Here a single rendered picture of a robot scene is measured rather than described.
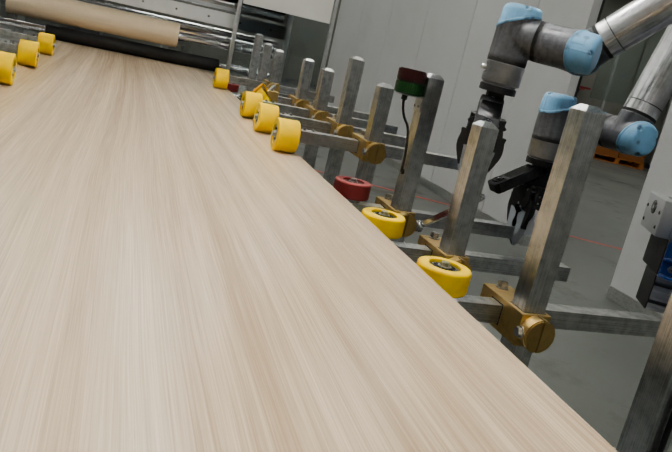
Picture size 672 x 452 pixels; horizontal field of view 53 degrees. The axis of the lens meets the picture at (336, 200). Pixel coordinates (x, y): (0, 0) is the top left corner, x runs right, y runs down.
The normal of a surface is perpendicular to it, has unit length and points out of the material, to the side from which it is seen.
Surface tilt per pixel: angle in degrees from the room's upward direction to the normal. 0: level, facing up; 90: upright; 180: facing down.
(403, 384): 0
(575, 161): 90
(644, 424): 90
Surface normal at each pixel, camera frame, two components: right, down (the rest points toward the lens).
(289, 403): 0.22, -0.95
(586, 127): 0.29, 0.28
